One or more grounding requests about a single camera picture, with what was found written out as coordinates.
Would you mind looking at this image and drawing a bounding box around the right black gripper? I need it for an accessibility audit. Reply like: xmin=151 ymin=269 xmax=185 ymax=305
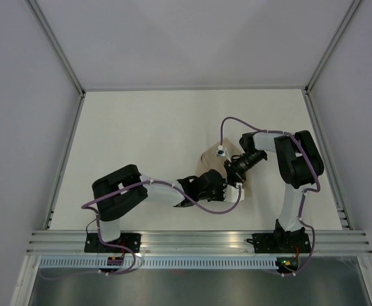
xmin=224 ymin=150 xmax=265 ymax=184

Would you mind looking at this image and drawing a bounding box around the beige cloth napkin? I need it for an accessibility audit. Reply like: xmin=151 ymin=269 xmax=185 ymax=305
xmin=194 ymin=137 xmax=254 ymax=198

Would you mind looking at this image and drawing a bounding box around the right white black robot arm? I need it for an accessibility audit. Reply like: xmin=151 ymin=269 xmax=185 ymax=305
xmin=224 ymin=130 xmax=324 ymax=252

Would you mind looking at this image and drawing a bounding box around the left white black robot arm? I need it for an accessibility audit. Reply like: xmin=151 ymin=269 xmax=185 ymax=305
xmin=92 ymin=164 xmax=226 ymax=252

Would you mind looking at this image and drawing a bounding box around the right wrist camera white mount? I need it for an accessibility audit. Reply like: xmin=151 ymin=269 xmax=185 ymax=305
xmin=216 ymin=145 xmax=231 ymax=161

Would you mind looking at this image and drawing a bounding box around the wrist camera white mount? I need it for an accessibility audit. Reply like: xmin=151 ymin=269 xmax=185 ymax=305
xmin=224 ymin=183 xmax=245 ymax=203
xmin=216 ymin=145 xmax=231 ymax=161

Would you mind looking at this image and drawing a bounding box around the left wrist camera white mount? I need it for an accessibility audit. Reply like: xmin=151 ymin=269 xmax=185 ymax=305
xmin=224 ymin=183 xmax=245 ymax=203

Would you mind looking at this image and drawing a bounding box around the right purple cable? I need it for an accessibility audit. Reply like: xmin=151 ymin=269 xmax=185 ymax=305
xmin=219 ymin=116 xmax=320 ymax=277

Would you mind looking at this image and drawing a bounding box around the purple cable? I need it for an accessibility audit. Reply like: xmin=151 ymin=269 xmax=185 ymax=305
xmin=219 ymin=116 xmax=320 ymax=277
xmin=39 ymin=180 xmax=243 ymax=281

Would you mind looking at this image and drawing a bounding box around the white slotted cable duct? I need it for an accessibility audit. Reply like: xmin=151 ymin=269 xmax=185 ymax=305
xmin=40 ymin=256 xmax=277 ymax=270

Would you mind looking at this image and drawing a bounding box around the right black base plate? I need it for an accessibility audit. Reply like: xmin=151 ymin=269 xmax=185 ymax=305
xmin=245 ymin=233 xmax=311 ymax=254

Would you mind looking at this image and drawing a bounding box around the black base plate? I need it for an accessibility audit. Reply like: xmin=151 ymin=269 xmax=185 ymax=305
xmin=245 ymin=233 xmax=311 ymax=254
xmin=84 ymin=233 xmax=141 ymax=254

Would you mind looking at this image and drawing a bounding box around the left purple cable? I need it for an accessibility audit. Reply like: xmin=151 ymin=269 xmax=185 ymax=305
xmin=39 ymin=180 xmax=243 ymax=281

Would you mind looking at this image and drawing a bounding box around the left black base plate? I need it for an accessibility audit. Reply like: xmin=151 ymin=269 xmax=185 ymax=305
xmin=84 ymin=233 xmax=141 ymax=254

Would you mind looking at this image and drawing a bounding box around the aluminium mounting rail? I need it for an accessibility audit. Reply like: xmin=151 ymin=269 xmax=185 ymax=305
xmin=25 ymin=230 xmax=372 ymax=256

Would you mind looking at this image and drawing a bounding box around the right aluminium frame post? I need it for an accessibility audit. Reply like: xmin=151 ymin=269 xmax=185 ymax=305
xmin=303 ymin=0 xmax=364 ymax=96

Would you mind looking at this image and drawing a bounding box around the aluminium frame post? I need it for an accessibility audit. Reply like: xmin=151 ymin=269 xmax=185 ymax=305
xmin=303 ymin=0 xmax=364 ymax=96
xmin=26 ymin=0 xmax=85 ymax=96

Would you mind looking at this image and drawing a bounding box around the left aluminium frame post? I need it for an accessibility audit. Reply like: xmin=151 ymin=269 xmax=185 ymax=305
xmin=26 ymin=0 xmax=85 ymax=96

